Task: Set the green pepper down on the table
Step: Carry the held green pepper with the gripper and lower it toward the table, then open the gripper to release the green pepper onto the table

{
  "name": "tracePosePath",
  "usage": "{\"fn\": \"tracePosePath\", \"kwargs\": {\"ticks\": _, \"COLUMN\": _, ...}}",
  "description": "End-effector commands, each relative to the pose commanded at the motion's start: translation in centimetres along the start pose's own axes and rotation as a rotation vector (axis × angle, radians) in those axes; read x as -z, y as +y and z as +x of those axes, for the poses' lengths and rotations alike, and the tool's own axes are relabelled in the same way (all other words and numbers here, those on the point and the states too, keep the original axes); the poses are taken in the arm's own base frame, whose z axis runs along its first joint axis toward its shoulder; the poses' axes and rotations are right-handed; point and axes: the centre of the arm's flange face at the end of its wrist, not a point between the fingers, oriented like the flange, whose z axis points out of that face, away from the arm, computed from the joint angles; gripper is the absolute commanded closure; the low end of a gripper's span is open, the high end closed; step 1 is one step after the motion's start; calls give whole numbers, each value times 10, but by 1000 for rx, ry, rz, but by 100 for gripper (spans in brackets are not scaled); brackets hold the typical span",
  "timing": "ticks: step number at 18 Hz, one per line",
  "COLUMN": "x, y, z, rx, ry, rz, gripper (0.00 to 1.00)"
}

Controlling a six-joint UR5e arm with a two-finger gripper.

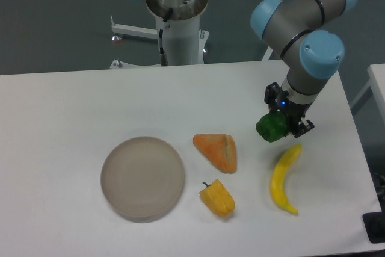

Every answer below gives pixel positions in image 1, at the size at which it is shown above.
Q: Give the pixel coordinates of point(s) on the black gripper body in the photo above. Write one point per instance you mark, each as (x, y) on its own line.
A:
(293, 112)

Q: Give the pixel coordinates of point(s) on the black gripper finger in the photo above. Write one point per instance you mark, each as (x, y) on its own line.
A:
(302, 127)
(271, 93)

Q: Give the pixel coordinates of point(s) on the green bell pepper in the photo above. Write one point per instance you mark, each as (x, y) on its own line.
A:
(272, 126)

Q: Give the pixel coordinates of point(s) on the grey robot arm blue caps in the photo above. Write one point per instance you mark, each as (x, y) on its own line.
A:
(293, 30)

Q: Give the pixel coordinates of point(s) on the yellow bell pepper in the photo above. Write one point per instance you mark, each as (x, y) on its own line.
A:
(217, 199)

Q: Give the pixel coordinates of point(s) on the yellow banana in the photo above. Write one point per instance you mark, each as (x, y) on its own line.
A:
(277, 181)

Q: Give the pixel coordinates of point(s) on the orange pumpkin wedge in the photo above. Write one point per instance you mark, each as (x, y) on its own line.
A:
(219, 149)

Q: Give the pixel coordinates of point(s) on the black clamp at table edge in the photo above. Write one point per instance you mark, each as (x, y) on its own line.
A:
(374, 225)

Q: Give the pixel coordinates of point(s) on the beige round plate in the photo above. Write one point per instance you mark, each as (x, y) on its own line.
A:
(142, 179)

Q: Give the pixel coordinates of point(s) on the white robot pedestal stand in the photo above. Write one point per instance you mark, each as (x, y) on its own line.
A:
(180, 39)

